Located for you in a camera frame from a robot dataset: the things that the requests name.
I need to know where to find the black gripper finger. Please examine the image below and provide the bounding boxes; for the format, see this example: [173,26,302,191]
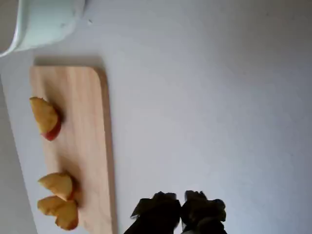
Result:
[124,191,182,234]
[181,191,227,234]

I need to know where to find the apple slice with dark streaks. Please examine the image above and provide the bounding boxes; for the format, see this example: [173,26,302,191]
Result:
[37,195,79,231]

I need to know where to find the yellow apple slice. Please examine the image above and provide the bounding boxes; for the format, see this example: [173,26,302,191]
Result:
[38,172,74,202]
[29,96,62,141]

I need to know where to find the wooden cutting board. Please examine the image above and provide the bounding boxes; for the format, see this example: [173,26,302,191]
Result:
[29,65,119,234]

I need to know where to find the white bowl with butterfly print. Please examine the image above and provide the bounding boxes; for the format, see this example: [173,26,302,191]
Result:
[0,0,86,58]

